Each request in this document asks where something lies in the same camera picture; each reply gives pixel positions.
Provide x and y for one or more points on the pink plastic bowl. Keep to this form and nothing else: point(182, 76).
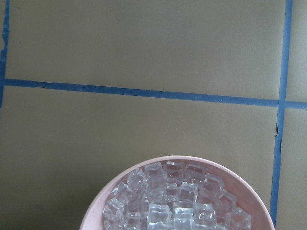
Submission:
point(248, 199)

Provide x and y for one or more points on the pile of clear ice cubes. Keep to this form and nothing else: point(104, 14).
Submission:
point(173, 195)

